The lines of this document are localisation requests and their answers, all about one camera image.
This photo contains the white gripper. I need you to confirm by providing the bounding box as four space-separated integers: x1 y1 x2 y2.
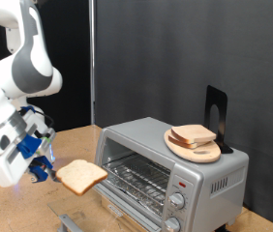
0 129 33 189

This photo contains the metal spatula with blue block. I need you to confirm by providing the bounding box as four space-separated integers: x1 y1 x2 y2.
29 155 63 184

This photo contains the glass oven door with handle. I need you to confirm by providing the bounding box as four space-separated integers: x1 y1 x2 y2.
47 184 164 232

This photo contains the silver oven knob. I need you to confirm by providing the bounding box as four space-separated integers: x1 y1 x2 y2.
167 191 187 211
163 216 182 232

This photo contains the silver toaster oven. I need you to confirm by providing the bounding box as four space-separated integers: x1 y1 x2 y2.
92 116 251 232

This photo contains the vertical metal pole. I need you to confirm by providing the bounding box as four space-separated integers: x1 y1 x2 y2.
88 0 97 126

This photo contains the black curtain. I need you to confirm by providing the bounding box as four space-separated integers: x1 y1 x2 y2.
0 0 94 148

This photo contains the round wooden cutting board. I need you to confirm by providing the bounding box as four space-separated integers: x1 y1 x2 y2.
164 129 223 164

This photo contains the grey backdrop cloth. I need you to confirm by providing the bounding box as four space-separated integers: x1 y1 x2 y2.
94 0 273 231

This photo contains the black metal bookend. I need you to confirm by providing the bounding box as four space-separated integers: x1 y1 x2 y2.
203 85 234 155

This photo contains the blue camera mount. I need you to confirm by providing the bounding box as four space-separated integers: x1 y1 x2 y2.
15 133 43 160

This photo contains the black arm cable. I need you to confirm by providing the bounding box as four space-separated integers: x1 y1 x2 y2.
0 25 55 130

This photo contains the wire oven rack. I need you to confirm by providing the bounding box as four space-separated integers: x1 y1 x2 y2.
101 154 172 207

